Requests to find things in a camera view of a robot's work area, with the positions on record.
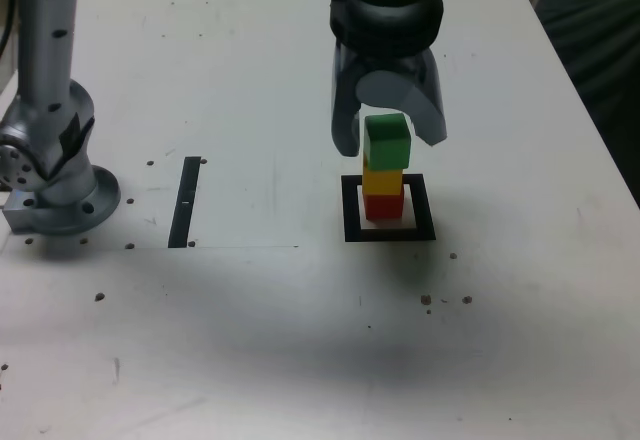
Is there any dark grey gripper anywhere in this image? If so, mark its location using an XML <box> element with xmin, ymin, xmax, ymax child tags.
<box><xmin>330</xmin><ymin>41</ymin><xmax>449</xmax><ymax>157</ymax></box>

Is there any green cube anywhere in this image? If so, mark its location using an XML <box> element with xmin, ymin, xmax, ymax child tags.
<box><xmin>363</xmin><ymin>113</ymin><xmax>413</xmax><ymax>171</ymax></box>

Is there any yellow cube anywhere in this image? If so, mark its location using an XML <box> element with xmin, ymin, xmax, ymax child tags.
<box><xmin>361</xmin><ymin>159</ymin><xmax>404</xmax><ymax>197</ymax></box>

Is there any red cube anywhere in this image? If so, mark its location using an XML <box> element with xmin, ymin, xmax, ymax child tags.
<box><xmin>363</xmin><ymin>190</ymin><xmax>405</xmax><ymax>221</ymax></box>

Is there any black tape square outline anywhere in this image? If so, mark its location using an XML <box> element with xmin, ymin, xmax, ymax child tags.
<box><xmin>340</xmin><ymin>173</ymin><xmax>437</xmax><ymax>244</ymax></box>

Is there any black tape strip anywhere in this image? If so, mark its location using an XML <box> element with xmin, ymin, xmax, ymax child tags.
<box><xmin>168</xmin><ymin>156</ymin><xmax>201</xmax><ymax>250</ymax></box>

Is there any person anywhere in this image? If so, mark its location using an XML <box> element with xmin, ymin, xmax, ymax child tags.
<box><xmin>532</xmin><ymin>0</ymin><xmax>640</xmax><ymax>186</ymax></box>

